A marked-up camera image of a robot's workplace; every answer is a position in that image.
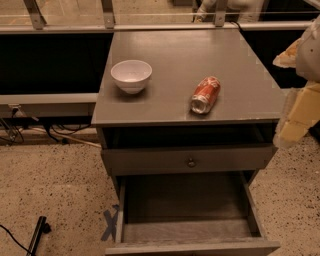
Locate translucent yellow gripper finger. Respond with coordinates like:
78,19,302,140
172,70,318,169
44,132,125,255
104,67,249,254
273,81,320,148
272,39,301,68

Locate red coke can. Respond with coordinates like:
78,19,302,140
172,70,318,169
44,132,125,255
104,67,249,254
190,76,221,114

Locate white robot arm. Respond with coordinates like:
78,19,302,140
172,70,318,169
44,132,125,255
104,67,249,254
273,15,320,148

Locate round metal drawer knob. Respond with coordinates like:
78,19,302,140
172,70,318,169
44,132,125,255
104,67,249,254
187,158,196,168

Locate grey wooden drawer cabinet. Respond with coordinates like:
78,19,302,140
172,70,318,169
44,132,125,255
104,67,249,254
91,29,287,198

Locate open grey middle drawer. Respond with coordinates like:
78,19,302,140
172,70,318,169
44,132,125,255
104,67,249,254
105,172,280,256

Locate closed grey top drawer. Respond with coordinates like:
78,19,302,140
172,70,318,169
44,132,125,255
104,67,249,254
102,145,276,176

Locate white ceramic bowl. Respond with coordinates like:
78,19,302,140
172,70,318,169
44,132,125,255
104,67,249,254
110,60,152,94

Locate blue tape cross mark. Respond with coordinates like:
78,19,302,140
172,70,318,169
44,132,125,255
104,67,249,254
101,204,119,241

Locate black bar on floor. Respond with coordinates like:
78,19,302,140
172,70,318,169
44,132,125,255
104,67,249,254
26,216,52,256

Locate tangled black cables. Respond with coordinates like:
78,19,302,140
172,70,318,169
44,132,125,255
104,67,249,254
0,106,92,146

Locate black floor cable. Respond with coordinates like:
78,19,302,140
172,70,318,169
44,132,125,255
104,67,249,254
0,223,34,256

